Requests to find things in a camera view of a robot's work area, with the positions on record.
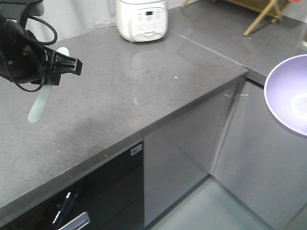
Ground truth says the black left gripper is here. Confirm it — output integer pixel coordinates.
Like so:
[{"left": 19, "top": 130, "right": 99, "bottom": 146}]
[{"left": 0, "top": 16, "right": 83, "bottom": 86}]

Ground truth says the mint green plastic spoon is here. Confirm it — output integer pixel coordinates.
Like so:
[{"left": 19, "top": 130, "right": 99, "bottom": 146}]
[{"left": 27, "top": 46, "right": 70, "bottom": 124}]

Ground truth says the purple plastic bowl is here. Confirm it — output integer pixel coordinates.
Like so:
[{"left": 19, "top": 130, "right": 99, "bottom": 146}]
[{"left": 264, "top": 54, "right": 307, "bottom": 138}]

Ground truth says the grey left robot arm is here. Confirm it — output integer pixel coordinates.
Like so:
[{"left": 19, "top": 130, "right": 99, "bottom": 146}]
[{"left": 0, "top": 0, "right": 83, "bottom": 90}]

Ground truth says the white rice cooker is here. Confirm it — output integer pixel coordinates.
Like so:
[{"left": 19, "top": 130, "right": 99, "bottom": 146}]
[{"left": 116, "top": 0, "right": 168, "bottom": 43}]

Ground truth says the black built-in disinfection cabinet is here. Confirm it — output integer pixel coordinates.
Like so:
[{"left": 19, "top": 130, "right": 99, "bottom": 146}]
[{"left": 1, "top": 141, "right": 144, "bottom": 230}]

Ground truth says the grey cabinet door right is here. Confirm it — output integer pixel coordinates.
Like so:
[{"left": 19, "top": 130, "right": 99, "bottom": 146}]
[{"left": 144, "top": 83, "right": 242, "bottom": 226}]

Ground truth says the wooden folding rack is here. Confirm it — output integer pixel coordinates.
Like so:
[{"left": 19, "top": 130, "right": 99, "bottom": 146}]
[{"left": 181, "top": 0, "right": 292, "bottom": 36}]

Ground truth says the grey side cabinet door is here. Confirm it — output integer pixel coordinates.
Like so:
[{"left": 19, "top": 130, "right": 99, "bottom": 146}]
[{"left": 213, "top": 82, "right": 307, "bottom": 230}]

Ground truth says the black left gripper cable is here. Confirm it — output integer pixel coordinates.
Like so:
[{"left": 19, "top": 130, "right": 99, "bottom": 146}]
[{"left": 0, "top": 14, "right": 59, "bottom": 92}]

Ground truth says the upper silver drawer handle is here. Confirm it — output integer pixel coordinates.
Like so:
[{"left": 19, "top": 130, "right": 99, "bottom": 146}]
[{"left": 59, "top": 212, "right": 90, "bottom": 230}]

